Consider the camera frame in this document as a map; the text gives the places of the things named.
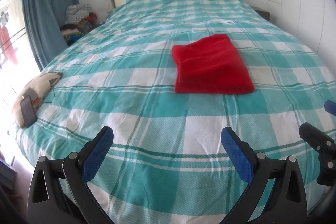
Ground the beige patterned pillow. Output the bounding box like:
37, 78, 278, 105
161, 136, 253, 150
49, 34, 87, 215
12, 72, 63, 128

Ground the dark wooden nightstand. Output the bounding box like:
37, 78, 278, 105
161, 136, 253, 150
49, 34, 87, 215
251, 6, 270, 21

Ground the pile of clothes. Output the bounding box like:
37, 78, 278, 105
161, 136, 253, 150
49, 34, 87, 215
60, 3, 97, 46

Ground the red knit sweater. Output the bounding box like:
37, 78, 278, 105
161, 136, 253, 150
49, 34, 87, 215
171, 34, 255, 95

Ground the teal white plaid bedspread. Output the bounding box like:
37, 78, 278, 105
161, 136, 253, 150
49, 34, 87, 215
11, 0, 335, 223

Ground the white wardrobe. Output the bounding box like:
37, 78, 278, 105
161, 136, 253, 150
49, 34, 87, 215
268, 0, 335, 59

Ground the dark phone on pillow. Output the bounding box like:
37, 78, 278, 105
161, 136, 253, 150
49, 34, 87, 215
20, 96, 37, 127

